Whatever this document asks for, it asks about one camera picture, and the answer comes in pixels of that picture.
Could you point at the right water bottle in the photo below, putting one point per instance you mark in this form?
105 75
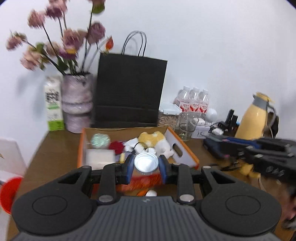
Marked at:
203 101

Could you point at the yellow thermos jug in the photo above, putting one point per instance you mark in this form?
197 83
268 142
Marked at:
258 118

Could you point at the water bottle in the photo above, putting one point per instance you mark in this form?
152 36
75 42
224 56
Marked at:
182 99
194 100
203 101

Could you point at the black paper shopping bag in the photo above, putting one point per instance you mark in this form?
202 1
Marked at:
128 88

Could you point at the iridescent green glitter ball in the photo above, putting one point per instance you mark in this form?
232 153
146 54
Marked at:
100 141

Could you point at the small white round cap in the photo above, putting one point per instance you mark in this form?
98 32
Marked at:
151 193

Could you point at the crumpled white tissue ball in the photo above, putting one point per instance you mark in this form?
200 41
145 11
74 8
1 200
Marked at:
133 145

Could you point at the clear container white lid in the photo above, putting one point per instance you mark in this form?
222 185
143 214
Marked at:
168 115

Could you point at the white round gadget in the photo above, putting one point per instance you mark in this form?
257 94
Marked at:
211 115

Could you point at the translucent plastic storage box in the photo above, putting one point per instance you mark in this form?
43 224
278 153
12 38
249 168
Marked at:
98 158

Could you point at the yellow ceramic mug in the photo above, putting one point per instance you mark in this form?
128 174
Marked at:
247 170

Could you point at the green white milk carton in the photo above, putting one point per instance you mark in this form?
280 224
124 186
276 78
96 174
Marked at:
53 102

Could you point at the white printed tin box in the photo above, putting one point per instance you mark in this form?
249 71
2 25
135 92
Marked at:
202 128

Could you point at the dried pink rose bouquet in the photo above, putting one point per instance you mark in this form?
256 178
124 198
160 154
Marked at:
68 56

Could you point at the white charger adapter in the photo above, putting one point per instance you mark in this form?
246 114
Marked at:
217 131

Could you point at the purple marbled flower vase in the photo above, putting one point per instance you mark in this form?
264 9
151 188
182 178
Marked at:
77 101

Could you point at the red fabric rose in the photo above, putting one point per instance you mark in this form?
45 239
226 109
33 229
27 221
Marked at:
117 146

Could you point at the person's right hand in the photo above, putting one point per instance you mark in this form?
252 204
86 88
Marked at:
287 199

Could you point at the white round tin lid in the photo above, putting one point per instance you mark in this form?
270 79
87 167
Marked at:
146 163

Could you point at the middle water bottle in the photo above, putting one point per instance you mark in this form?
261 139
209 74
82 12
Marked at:
194 100

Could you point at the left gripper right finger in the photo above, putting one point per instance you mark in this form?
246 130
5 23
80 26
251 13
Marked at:
184 177

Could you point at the red plastic stool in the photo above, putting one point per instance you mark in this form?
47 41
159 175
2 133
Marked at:
8 193

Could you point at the left water bottle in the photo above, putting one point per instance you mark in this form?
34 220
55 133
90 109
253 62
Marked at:
182 99

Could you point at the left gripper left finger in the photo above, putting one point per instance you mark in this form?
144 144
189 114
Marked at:
108 178

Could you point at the red cardboard pumpkin box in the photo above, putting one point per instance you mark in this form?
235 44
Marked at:
145 145

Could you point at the yellow white plush toy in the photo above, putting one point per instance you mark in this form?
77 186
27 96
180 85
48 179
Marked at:
158 141

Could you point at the clear drinking glass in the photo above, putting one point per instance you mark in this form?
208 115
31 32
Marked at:
187 125

